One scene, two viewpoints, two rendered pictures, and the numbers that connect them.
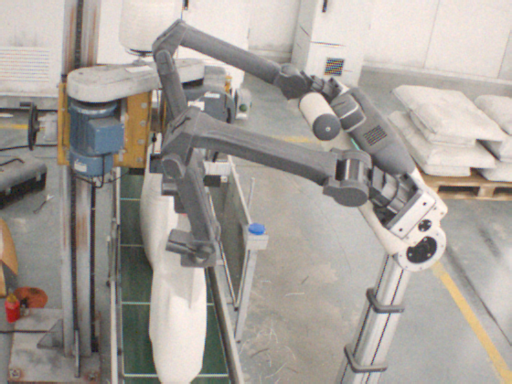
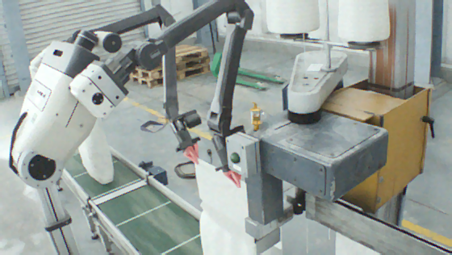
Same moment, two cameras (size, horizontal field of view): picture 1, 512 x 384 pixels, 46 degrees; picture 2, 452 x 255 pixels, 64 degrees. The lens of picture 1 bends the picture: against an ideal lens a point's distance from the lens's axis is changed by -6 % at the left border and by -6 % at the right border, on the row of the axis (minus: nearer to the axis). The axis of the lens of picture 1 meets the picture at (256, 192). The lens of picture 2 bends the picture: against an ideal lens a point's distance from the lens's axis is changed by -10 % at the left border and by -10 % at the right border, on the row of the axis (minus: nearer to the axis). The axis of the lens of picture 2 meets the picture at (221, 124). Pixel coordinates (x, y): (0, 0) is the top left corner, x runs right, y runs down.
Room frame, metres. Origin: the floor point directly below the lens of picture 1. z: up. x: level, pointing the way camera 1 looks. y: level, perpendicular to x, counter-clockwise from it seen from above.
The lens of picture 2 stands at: (2.96, -0.25, 1.73)
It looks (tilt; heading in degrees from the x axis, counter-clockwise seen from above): 22 degrees down; 160
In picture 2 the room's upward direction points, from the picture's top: 6 degrees counter-clockwise
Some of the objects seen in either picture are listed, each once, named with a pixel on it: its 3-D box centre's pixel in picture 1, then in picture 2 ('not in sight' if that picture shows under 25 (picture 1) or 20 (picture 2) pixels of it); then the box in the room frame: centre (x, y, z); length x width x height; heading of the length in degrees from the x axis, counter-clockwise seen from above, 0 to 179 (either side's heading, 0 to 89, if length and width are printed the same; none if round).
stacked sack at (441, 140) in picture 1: (440, 123); not in sight; (4.63, -1.32, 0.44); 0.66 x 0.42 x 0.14; 9
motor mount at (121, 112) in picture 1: (118, 121); not in sight; (1.94, 0.50, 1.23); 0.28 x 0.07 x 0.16; 15
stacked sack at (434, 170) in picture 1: (432, 151); not in sight; (4.61, -1.31, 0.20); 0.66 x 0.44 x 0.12; 15
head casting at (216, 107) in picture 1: (195, 107); (315, 172); (2.21, 0.27, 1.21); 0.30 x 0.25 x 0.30; 15
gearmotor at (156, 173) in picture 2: not in sight; (149, 172); (0.28, 0.13, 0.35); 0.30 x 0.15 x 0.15; 15
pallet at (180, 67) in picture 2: not in sight; (169, 64); (-3.82, 1.41, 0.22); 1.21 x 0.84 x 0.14; 105
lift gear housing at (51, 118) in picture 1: (51, 126); not in sight; (2.02, 0.77, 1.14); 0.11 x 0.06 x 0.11; 15
